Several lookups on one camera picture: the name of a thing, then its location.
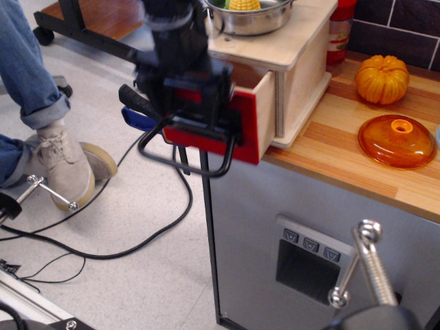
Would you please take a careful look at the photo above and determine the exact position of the stainless steel pot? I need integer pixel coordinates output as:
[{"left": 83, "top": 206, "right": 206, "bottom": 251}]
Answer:
[{"left": 204, "top": 1, "right": 294, "bottom": 36}]

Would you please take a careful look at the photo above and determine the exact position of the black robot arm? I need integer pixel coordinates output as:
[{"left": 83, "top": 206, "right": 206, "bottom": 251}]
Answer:
[{"left": 119, "top": 1, "right": 240, "bottom": 138}]

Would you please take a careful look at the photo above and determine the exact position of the blue jeans leg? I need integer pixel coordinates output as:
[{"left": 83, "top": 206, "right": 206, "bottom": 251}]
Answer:
[{"left": 1, "top": 1, "right": 70, "bottom": 192}]

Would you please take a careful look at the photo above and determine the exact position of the black wheeled wooden cart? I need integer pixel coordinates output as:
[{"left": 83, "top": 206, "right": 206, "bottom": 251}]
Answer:
[{"left": 34, "top": 0, "right": 144, "bottom": 63}]

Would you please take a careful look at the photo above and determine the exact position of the yellow toy corn cob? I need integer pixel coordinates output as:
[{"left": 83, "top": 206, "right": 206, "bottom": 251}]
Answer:
[{"left": 226, "top": 0, "right": 261, "bottom": 11}]

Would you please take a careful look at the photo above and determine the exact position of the aluminium frame rail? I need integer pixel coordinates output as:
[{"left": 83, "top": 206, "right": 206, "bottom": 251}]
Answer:
[{"left": 1, "top": 269, "right": 93, "bottom": 329}]

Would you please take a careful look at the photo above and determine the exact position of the orange toy pumpkin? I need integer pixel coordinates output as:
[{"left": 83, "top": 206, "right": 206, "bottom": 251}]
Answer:
[{"left": 355, "top": 55, "right": 410, "bottom": 105}]

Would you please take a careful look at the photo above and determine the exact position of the thick black floor cable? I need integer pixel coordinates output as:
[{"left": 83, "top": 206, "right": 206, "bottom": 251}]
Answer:
[{"left": 0, "top": 132, "right": 194, "bottom": 260}]

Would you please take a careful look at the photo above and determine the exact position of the red-fronted wooden drawer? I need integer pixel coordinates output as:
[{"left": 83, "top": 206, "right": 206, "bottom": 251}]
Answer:
[{"left": 145, "top": 63, "right": 267, "bottom": 177}]

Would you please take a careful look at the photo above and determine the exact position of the silver c-clamp screw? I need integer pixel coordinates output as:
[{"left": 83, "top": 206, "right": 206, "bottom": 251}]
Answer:
[
  {"left": 1, "top": 175, "right": 79, "bottom": 225},
  {"left": 327, "top": 219, "right": 398, "bottom": 309}
]

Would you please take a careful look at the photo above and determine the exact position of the beige sneaker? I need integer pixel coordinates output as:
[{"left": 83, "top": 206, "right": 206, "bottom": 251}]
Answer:
[{"left": 25, "top": 120, "right": 118, "bottom": 211}]

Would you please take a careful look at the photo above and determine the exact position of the silver toy kitchen cabinet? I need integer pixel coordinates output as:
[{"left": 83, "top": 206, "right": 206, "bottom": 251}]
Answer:
[{"left": 203, "top": 161, "right": 439, "bottom": 329}]

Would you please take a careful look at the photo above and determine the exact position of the orange glass pot lid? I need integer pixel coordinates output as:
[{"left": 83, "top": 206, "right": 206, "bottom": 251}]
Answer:
[{"left": 357, "top": 115, "right": 437, "bottom": 170}]

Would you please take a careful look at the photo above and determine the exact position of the silver C-clamp screw left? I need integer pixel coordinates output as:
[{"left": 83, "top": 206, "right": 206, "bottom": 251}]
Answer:
[{"left": 1, "top": 175, "right": 79, "bottom": 225}]

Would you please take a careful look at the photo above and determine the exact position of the blue black bar clamp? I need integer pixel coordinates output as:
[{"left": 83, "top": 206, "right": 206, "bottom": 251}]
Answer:
[{"left": 118, "top": 84, "right": 191, "bottom": 175}]

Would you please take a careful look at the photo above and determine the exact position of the silver C-clamp screw right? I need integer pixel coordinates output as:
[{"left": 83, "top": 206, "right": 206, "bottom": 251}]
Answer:
[{"left": 327, "top": 219, "right": 398, "bottom": 309}]

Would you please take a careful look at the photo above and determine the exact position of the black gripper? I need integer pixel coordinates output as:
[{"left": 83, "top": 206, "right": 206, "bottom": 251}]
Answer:
[{"left": 132, "top": 56, "right": 233, "bottom": 133}]

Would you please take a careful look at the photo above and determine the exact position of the red-capped spice jar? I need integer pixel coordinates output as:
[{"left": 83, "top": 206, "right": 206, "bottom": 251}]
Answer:
[{"left": 327, "top": 0, "right": 358, "bottom": 66}]

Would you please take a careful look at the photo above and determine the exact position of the plywood drawer box housing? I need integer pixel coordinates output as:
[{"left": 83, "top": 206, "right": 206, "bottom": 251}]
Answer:
[{"left": 206, "top": 1, "right": 338, "bottom": 149}]

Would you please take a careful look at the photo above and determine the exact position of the thin black floor wire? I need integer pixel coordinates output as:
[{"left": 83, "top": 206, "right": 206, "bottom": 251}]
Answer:
[{"left": 19, "top": 253, "right": 86, "bottom": 285}]

